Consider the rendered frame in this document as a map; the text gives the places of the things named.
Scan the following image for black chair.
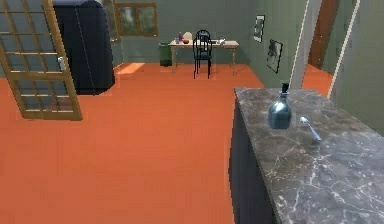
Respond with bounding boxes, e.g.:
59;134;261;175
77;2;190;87
192;29;213;80

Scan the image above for dark green bin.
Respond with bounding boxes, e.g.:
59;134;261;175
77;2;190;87
158;42;173;68

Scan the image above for light wooden table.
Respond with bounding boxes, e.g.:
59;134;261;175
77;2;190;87
167;39;240;76

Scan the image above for blue glass spray bottle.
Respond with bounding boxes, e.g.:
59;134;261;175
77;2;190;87
267;82;293;130

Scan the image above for silver spoon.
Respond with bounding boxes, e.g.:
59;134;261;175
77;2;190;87
299;116;323;142

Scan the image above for narrow wooden framed window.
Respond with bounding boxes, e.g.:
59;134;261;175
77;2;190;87
101;0;121;43

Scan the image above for black fridge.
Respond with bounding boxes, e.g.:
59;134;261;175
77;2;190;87
52;0;116;96

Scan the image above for marble top dark counter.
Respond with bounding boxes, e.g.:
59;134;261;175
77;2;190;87
228;87;384;224

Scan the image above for brown wooden room door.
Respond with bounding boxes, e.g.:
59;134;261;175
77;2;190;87
307;0;341;71

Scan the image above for wooden glass-paned room door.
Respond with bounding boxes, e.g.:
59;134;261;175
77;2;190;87
0;0;84;122

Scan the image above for large framed wall picture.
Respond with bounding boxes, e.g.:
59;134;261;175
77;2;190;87
266;38;284;75

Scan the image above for small framed wall picture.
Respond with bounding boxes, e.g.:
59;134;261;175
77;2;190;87
253;14;266;44

